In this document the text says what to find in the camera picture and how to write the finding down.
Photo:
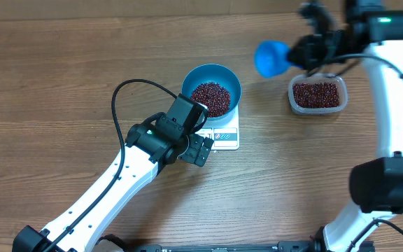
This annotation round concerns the red beans in bowl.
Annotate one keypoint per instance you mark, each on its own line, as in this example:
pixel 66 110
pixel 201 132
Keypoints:
pixel 214 96

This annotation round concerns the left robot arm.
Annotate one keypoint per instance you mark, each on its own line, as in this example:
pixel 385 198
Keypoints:
pixel 147 149

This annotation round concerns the blue plastic measuring scoop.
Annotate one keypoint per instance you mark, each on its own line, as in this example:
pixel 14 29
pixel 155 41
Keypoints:
pixel 271 59

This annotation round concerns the teal metal bowl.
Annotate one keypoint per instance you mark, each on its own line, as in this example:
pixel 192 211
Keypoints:
pixel 213 73

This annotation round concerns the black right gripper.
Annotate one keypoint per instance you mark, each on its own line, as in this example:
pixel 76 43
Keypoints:
pixel 314 48

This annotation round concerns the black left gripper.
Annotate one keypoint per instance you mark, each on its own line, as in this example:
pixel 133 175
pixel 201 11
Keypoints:
pixel 196 142

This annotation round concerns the white digital kitchen scale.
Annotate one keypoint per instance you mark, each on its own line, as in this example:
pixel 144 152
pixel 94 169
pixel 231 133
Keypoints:
pixel 223 130

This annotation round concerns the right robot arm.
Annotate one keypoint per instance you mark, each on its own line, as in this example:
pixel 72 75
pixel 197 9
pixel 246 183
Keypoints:
pixel 372 37

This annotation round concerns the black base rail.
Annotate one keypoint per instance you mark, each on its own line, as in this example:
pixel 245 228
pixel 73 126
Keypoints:
pixel 282 246

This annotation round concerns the clear plastic food container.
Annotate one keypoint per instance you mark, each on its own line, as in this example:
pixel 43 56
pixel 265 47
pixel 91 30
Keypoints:
pixel 318 78

